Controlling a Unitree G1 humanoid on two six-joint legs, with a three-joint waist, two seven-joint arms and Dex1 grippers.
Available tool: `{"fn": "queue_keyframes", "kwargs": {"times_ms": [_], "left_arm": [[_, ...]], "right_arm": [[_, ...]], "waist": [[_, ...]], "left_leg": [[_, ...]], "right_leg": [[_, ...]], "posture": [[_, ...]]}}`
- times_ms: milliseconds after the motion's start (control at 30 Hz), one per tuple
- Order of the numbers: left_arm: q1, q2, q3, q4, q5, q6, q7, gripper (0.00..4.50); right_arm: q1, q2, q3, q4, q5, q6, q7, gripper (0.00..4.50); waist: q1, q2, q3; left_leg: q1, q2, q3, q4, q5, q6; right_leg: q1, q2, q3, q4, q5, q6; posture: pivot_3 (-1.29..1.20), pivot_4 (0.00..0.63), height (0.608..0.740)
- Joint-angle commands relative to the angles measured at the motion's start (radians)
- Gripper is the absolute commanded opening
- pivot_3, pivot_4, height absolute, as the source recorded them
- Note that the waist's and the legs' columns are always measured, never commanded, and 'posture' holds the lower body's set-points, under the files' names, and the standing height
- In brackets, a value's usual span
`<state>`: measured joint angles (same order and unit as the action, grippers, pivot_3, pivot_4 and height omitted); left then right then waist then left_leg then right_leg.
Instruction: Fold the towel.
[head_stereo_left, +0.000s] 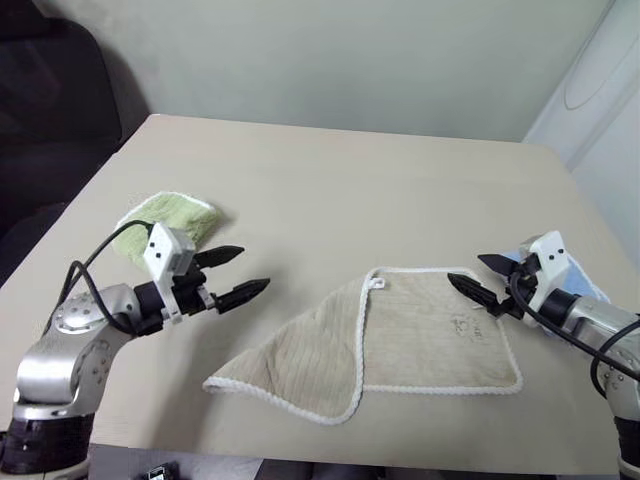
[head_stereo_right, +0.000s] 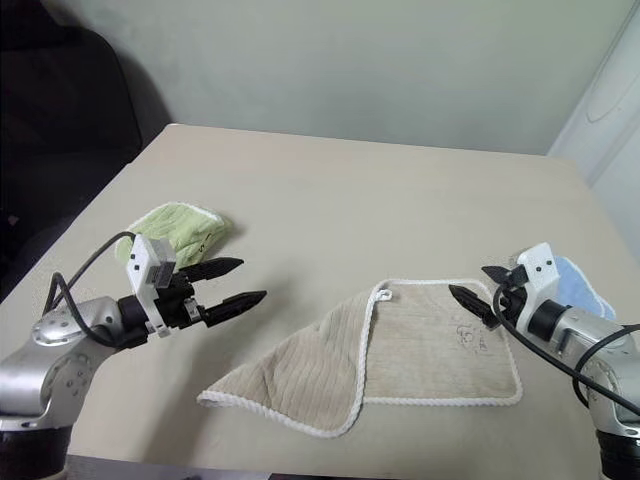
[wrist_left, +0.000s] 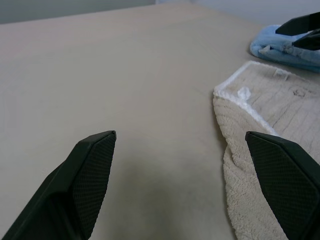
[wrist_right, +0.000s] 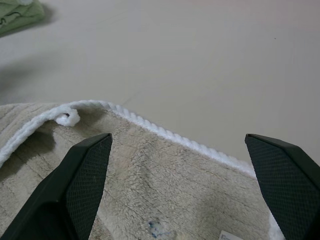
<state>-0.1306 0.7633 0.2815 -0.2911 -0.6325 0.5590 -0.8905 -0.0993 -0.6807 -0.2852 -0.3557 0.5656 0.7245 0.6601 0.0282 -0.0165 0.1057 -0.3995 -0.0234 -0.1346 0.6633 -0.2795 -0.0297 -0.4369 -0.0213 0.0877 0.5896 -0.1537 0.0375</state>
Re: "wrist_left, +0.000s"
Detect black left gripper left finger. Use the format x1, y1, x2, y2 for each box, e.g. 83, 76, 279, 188
0, 130, 117, 240

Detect beige ribbed towel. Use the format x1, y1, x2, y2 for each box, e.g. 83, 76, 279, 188
212, 60, 320, 240

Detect light blue towel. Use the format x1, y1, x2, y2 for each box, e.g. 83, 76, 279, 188
249, 23, 320, 74

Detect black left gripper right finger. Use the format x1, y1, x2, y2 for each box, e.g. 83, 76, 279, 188
245, 130, 320, 240

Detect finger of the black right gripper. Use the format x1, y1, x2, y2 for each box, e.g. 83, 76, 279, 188
275, 11, 320, 36
291, 28, 320, 51

